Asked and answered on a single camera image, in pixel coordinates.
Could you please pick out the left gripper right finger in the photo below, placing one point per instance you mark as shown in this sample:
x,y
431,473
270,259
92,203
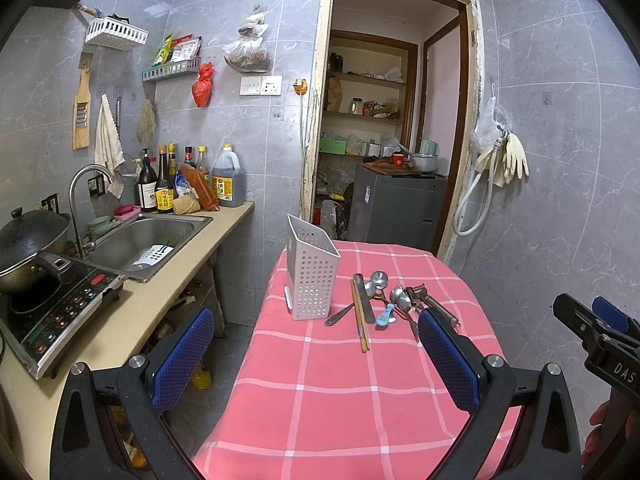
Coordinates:
x,y
544,443

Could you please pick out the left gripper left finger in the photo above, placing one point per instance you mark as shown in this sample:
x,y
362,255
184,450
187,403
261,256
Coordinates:
x,y
87,442

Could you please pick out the blue handled child spoon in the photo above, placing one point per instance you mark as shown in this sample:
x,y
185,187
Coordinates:
x,y
385,318

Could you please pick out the wooden chopstick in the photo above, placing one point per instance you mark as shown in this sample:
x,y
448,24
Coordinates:
x,y
361,300
359,317

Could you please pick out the white perforated utensil holder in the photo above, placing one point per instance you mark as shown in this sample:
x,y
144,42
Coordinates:
x,y
311,262

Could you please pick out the large steel spoon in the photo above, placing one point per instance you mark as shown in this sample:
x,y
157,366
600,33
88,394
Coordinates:
x,y
380,279

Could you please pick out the person's right hand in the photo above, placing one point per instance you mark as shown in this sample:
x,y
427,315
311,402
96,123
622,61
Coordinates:
x,y
596,421

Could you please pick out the black induction cooker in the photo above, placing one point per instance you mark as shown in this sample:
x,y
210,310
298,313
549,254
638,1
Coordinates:
x,y
40,321

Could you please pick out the stainless steel sink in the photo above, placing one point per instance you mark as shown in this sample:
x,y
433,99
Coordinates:
x,y
141,246

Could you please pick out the pink soap dish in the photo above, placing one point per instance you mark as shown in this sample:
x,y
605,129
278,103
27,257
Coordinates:
x,y
123,213

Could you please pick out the black wok with lid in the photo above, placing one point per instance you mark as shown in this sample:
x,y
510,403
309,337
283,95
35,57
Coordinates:
x,y
32,246

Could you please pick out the tan paper wrapped package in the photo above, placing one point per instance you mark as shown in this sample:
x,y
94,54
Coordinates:
x,y
186,204

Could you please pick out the orange brown snack bag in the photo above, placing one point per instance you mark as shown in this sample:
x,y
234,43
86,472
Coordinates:
x,y
206,197

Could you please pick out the dark sauce bottle yellow label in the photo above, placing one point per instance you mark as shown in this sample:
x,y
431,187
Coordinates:
x,y
164,193

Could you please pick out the black pump bottle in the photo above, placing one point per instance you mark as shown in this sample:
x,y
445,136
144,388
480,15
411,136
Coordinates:
x,y
146,184

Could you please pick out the cream rubber gloves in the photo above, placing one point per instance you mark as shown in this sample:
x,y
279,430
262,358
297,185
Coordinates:
x,y
506,157

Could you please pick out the large soy sauce jug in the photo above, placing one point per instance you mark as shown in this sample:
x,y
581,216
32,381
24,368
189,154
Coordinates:
x,y
228,178

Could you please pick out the beige hanging towel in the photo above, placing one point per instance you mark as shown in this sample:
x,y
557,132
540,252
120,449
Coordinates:
x,y
108,151

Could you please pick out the grey washing machine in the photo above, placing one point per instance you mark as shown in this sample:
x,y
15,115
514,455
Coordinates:
x,y
401,210

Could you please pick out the wooden grater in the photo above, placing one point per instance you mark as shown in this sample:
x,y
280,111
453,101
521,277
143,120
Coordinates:
x,y
82,104

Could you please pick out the red cup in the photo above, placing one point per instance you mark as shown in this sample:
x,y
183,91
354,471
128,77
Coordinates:
x,y
398,160

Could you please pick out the red plastic bag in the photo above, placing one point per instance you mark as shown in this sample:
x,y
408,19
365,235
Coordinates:
x,y
202,88

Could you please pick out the green box on shelf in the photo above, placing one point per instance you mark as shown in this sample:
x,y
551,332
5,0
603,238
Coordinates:
x,y
332,146

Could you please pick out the clear bag of dried goods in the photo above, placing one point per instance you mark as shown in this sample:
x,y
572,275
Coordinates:
x,y
247,54

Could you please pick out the grey wall shelf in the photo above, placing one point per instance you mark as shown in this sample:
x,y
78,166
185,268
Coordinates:
x,y
171,70

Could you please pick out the white wall switch socket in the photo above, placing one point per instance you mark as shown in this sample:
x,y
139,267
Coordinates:
x,y
261,86

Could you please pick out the orange wall plug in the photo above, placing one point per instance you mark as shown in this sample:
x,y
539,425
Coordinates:
x,y
300,86

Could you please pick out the white wall basket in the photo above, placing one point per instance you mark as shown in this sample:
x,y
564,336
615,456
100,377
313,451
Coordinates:
x,y
115,34

